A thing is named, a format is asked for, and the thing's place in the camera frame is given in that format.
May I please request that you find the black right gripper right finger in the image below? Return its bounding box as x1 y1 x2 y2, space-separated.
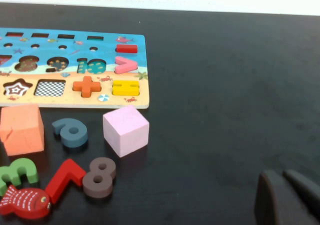
283 169 320 225

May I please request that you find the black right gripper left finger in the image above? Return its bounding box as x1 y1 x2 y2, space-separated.
254 170 313 225

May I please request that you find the brown number eight piece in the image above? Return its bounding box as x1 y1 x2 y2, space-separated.
82 156 117 199

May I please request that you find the yellow equals sign piece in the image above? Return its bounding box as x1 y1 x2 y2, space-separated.
111 79 140 97

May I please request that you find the pink greater-than sign piece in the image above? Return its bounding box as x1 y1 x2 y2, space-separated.
114 55 139 75

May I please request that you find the red number seven piece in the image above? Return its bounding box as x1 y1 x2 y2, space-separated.
44 158 87 205

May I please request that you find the red minus sign piece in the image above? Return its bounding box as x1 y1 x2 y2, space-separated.
115 43 139 54

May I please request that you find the orange plus sign piece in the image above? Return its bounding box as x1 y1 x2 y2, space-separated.
72 75 102 98

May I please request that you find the grey-blue number nine piece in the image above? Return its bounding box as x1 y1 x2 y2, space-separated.
51 117 89 148

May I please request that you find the wooden number shape puzzle board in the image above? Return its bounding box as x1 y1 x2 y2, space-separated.
0 27 150 110

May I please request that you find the green number three piece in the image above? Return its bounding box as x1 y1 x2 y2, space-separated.
0 157 40 197

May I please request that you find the light pink cube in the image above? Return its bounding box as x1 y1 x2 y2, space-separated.
102 104 150 158

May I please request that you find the red wooden fish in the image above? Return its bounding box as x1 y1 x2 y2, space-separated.
0 184 53 220

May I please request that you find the orange cube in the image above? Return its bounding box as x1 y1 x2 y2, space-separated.
0 103 46 157

